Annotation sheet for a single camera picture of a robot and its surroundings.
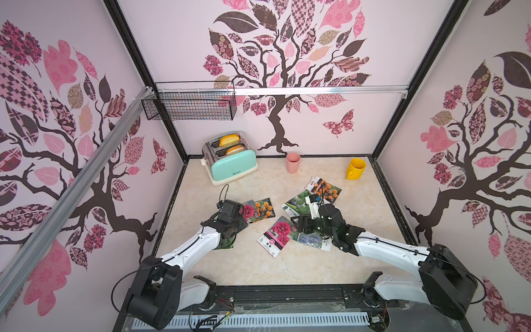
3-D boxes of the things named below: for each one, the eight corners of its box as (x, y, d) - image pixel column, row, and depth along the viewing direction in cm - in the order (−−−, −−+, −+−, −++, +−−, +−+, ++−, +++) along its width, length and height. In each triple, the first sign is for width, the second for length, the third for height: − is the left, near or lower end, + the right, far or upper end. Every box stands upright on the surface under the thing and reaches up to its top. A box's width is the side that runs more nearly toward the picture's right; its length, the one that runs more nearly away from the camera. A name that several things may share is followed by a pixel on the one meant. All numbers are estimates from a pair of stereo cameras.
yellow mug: (346, 182, 111) (351, 171, 104) (342, 169, 117) (346, 158, 110) (363, 182, 111) (369, 171, 104) (358, 169, 117) (363, 158, 110)
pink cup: (286, 174, 115) (287, 162, 107) (285, 164, 119) (286, 152, 112) (299, 174, 115) (301, 162, 107) (298, 164, 119) (299, 152, 112)
